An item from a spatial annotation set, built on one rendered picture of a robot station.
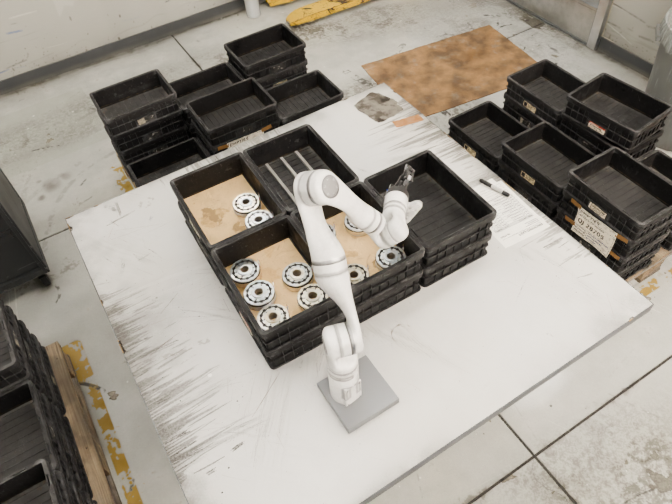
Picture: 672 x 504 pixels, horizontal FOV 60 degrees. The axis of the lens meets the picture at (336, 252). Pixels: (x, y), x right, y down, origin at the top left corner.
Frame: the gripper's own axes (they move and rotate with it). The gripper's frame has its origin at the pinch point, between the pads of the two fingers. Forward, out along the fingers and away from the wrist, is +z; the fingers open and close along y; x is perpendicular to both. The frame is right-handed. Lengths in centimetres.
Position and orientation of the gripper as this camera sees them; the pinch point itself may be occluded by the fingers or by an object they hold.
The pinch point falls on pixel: (400, 176)
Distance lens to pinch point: 195.5
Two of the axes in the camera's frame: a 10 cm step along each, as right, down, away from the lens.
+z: 1.8, -6.3, 7.5
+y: -4.8, 6.1, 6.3
